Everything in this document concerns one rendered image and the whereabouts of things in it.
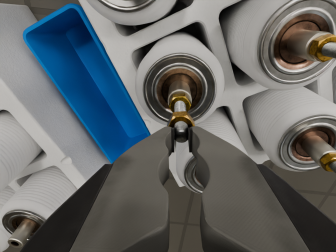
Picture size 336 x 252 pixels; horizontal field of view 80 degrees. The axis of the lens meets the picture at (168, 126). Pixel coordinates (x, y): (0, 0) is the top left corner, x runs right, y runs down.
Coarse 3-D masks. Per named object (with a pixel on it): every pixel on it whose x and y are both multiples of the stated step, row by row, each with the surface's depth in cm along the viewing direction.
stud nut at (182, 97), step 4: (172, 96) 18; (176, 96) 17; (180, 96) 17; (184, 96) 17; (172, 100) 17; (176, 100) 17; (184, 100) 17; (188, 100) 17; (172, 104) 17; (188, 104) 17; (172, 108) 17; (188, 108) 17
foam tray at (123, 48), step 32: (192, 0) 25; (224, 0) 23; (96, 32) 25; (128, 32) 29; (160, 32) 25; (192, 32) 35; (128, 64) 27; (224, 64) 26; (224, 96) 28; (160, 128) 31; (256, 160) 34
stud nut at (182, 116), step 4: (172, 112) 14; (176, 112) 14; (180, 112) 14; (184, 112) 14; (172, 116) 14; (176, 116) 14; (180, 116) 14; (184, 116) 14; (188, 116) 14; (168, 120) 15; (172, 120) 14; (176, 120) 14; (180, 120) 14; (184, 120) 14; (188, 120) 14; (192, 120) 14; (168, 124) 14; (172, 124) 14; (188, 124) 14; (192, 124) 14
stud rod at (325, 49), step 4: (328, 44) 14; (332, 44) 14; (324, 48) 15; (328, 48) 14; (332, 48) 14; (324, 52) 15; (328, 52) 14; (332, 52) 14; (328, 56) 15; (332, 56) 14
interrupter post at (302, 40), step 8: (296, 32) 18; (304, 32) 17; (312, 32) 16; (320, 32) 15; (328, 32) 15; (288, 40) 18; (296, 40) 17; (304, 40) 16; (312, 40) 16; (288, 48) 18; (296, 48) 17; (304, 48) 16; (304, 56) 16
